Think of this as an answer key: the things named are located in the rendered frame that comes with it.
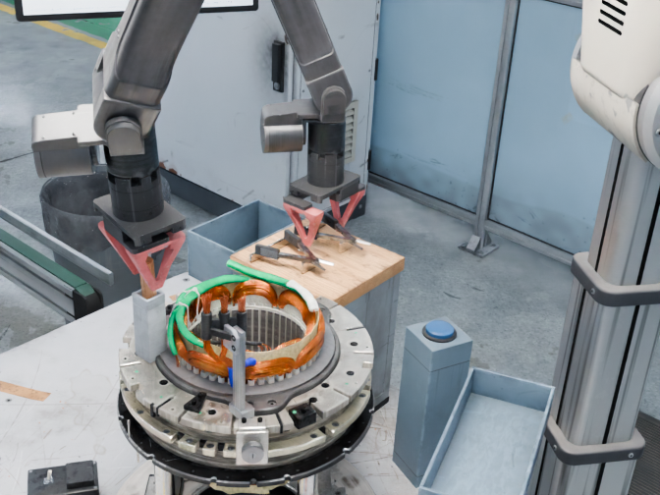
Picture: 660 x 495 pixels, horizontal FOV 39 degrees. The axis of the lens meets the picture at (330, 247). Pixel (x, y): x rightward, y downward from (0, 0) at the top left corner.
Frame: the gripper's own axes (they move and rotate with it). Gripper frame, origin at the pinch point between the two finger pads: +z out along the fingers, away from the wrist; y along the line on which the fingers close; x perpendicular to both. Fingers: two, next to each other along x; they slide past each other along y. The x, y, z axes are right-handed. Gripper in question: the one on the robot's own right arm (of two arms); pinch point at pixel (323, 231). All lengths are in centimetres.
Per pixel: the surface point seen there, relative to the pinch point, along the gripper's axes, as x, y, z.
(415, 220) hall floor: -108, -197, 112
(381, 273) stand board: 12.3, 1.0, 2.4
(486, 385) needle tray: 37.9, 12.4, 4.2
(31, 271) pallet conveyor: -76, 7, 35
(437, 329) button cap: 26.0, 5.9, 4.0
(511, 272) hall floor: -56, -186, 113
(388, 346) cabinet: 11.9, -3.0, 18.3
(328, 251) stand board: 2.6, 1.9, 1.9
